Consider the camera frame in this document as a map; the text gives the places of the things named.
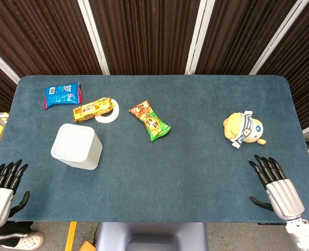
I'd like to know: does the green orange chips packet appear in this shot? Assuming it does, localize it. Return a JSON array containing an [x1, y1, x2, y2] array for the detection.
[[128, 99, 171, 142]]

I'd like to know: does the white tape roll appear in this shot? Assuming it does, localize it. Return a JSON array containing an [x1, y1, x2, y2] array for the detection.
[[95, 98, 120, 124]]

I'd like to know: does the black cable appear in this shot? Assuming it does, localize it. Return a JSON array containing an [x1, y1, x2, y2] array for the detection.
[[90, 222, 100, 244]]

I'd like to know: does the blue snack packet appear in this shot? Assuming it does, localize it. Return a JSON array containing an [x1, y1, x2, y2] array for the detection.
[[42, 82, 83, 110]]

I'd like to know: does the blue table mat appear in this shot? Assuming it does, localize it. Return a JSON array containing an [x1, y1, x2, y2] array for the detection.
[[0, 75, 309, 224]]

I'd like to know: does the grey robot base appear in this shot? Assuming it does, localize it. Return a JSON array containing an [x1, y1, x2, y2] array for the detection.
[[96, 222, 209, 251]]

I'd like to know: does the white clog shoe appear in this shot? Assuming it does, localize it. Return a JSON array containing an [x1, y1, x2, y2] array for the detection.
[[1, 232, 45, 251]]

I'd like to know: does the white square container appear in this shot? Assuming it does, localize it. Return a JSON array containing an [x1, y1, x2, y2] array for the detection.
[[50, 123, 104, 171]]

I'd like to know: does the orange box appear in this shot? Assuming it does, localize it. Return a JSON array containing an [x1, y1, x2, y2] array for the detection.
[[78, 241, 97, 251]]

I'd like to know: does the yellow biscuit packet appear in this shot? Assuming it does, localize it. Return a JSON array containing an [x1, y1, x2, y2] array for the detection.
[[73, 97, 116, 123]]

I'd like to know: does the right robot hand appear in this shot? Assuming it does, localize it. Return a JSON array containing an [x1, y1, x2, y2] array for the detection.
[[248, 154, 306, 221]]

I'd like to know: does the yellow plush toy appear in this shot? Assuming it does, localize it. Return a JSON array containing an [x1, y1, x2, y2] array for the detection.
[[223, 110, 267, 150]]

